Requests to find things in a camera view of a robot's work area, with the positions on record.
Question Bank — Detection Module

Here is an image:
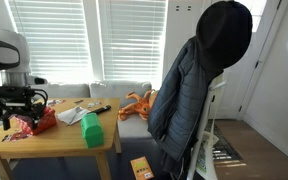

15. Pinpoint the black remote control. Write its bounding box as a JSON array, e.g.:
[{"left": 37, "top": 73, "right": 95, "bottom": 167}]
[{"left": 87, "top": 105, "right": 111, "bottom": 114}]

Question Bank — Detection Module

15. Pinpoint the metal spoon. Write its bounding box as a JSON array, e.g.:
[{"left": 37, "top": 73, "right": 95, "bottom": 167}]
[{"left": 68, "top": 106, "right": 82, "bottom": 125}]

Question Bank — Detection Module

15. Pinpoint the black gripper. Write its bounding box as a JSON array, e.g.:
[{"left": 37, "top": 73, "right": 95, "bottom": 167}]
[{"left": 0, "top": 86, "right": 48, "bottom": 131}]

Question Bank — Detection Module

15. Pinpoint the white paper napkin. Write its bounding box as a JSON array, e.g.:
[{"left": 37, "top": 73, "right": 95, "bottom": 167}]
[{"left": 57, "top": 106, "right": 88, "bottom": 125}]

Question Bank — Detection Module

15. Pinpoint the white door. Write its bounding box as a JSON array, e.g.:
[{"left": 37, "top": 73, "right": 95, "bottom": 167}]
[{"left": 216, "top": 0, "right": 288, "bottom": 119}]

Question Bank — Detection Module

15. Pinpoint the red woven basket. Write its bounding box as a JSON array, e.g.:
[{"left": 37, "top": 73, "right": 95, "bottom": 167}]
[{"left": 15, "top": 107, "right": 57, "bottom": 135}]

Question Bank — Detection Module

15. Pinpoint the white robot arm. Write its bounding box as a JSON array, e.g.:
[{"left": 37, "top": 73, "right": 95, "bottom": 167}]
[{"left": 0, "top": 29, "right": 48, "bottom": 130}]

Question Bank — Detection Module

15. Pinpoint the striped floor mat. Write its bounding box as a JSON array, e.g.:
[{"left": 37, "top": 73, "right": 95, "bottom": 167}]
[{"left": 205, "top": 120, "right": 242, "bottom": 163}]

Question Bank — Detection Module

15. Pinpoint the small printed card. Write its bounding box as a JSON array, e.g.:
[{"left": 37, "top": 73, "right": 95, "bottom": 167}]
[{"left": 47, "top": 99, "right": 65, "bottom": 106}]

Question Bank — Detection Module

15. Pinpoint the red printed card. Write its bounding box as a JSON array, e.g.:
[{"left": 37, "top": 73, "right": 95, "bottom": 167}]
[{"left": 2, "top": 131, "right": 29, "bottom": 142}]

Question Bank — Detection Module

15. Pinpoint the dark grey puffer jacket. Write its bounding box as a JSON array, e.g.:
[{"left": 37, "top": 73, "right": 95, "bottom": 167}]
[{"left": 148, "top": 37, "right": 223, "bottom": 176}]

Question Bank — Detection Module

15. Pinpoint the right window blind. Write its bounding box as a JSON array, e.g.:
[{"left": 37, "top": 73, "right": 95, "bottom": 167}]
[{"left": 98, "top": 0, "right": 168, "bottom": 87}]

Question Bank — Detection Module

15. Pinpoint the left window blind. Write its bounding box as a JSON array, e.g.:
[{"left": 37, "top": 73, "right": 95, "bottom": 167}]
[{"left": 8, "top": 0, "right": 92, "bottom": 83}]

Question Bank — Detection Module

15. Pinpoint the wooden table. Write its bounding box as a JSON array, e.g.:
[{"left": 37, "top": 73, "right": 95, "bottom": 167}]
[{"left": 0, "top": 98, "right": 121, "bottom": 180}]

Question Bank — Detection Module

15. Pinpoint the black hat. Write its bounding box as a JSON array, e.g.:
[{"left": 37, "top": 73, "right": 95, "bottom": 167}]
[{"left": 196, "top": 1, "right": 252, "bottom": 70}]

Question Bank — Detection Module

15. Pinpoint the orange plush toy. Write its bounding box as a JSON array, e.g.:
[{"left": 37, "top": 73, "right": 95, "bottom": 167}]
[{"left": 118, "top": 89, "right": 157, "bottom": 121}]

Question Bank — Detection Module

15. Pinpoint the grey sofa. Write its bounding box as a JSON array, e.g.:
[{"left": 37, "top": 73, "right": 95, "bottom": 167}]
[{"left": 33, "top": 80, "right": 152, "bottom": 139}]

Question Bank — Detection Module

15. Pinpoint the small wrapped packet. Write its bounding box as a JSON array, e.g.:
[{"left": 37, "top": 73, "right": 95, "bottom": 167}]
[{"left": 87, "top": 101, "right": 102, "bottom": 108}]

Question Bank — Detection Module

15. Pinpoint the white coat rack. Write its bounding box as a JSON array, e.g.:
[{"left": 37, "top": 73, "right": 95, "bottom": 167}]
[{"left": 186, "top": 75, "right": 226, "bottom": 180}]

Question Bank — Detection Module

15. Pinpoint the white tote bag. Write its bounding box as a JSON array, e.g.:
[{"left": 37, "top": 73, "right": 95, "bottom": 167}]
[{"left": 196, "top": 131, "right": 218, "bottom": 180}]

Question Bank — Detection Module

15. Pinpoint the window blind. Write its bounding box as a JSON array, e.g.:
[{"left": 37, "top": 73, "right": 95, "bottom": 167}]
[
  {"left": 8, "top": 0, "right": 92, "bottom": 83},
  {"left": 98, "top": 0, "right": 168, "bottom": 87}
]

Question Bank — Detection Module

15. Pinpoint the green plastic chest box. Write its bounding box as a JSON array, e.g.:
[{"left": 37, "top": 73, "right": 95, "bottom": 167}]
[{"left": 80, "top": 113, "right": 104, "bottom": 148}]

